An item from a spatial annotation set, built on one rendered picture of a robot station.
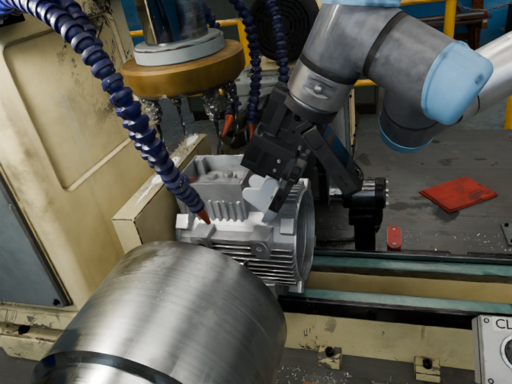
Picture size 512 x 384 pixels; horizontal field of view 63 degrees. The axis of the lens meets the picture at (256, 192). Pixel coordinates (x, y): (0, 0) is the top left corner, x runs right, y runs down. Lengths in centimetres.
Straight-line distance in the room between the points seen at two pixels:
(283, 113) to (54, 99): 35
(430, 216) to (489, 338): 66
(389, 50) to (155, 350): 37
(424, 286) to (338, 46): 49
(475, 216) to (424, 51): 75
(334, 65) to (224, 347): 32
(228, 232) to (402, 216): 58
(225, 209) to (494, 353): 40
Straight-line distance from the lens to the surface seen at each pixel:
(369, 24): 47
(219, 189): 66
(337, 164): 56
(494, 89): 61
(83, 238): 73
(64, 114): 72
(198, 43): 59
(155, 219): 67
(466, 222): 114
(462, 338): 77
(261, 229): 65
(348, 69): 50
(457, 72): 45
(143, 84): 58
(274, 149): 54
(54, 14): 47
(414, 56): 46
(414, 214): 115
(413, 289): 83
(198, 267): 48
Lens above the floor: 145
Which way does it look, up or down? 30 degrees down
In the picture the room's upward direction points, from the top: 10 degrees counter-clockwise
